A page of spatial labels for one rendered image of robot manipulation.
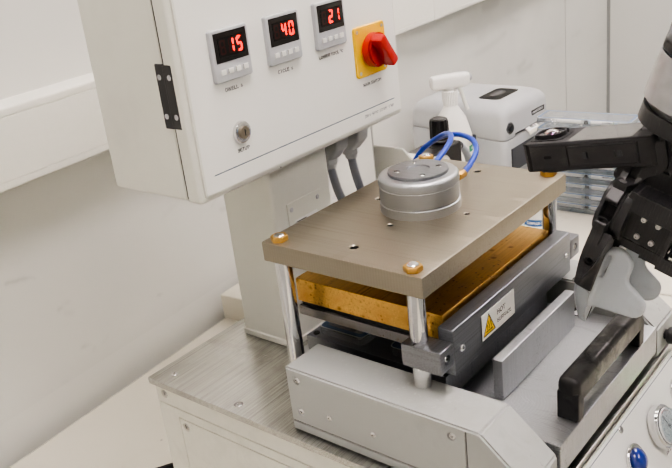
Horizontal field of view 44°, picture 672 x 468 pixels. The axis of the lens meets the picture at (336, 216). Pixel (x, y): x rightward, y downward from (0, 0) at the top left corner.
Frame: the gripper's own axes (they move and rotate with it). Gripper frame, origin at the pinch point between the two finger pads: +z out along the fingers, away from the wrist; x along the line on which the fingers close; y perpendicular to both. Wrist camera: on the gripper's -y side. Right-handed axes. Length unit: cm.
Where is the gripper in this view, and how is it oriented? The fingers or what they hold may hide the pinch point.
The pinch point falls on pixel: (580, 302)
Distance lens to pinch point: 78.3
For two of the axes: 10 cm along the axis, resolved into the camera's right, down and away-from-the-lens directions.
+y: 7.7, 4.5, -4.5
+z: -1.6, 8.2, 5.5
